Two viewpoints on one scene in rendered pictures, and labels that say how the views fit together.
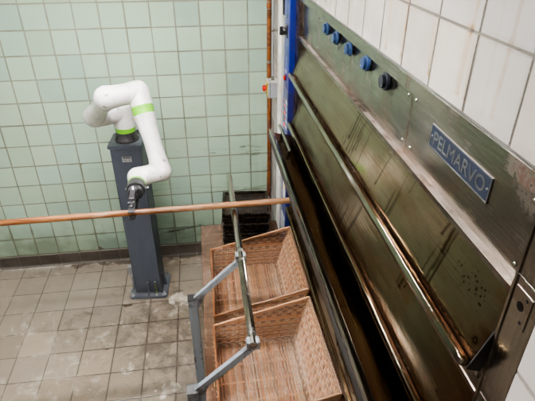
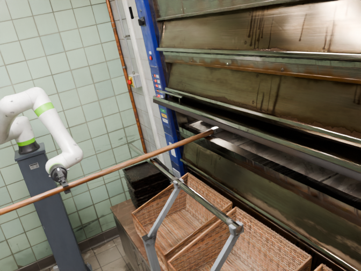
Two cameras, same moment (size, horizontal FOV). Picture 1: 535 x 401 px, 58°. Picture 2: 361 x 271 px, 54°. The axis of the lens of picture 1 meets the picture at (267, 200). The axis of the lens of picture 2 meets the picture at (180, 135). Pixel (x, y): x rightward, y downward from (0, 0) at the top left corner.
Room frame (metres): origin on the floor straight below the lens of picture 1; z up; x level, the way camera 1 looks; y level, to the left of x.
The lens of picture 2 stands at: (0.14, 0.47, 1.95)
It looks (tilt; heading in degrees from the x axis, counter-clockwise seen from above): 20 degrees down; 345
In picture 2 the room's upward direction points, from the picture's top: 12 degrees counter-clockwise
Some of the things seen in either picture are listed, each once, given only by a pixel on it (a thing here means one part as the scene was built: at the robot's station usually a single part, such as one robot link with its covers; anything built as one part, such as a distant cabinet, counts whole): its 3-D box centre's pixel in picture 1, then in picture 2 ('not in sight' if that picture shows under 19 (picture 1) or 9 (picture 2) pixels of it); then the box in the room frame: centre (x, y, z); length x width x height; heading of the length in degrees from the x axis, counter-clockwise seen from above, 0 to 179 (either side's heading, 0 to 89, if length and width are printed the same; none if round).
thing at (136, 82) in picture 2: (271, 87); (135, 80); (2.97, -0.03, 1.46); 0.10 x 0.07 x 0.10; 8
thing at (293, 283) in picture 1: (255, 278); (180, 218); (2.01, 0.07, 0.72); 0.56 x 0.49 x 0.28; 8
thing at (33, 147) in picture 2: (127, 130); (28, 144); (2.82, 0.88, 1.23); 0.26 x 0.15 x 0.06; 4
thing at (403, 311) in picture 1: (344, 196); (255, 91); (1.49, -0.28, 1.54); 1.79 x 0.11 x 0.19; 8
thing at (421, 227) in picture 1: (350, 130); (247, 31); (1.49, -0.28, 1.80); 1.79 x 0.11 x 0.19; 8
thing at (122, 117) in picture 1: (121, 115); (20, 130); (2.75, 0.88, 1.36); 0.16 x 0.13 x 0.19; 123
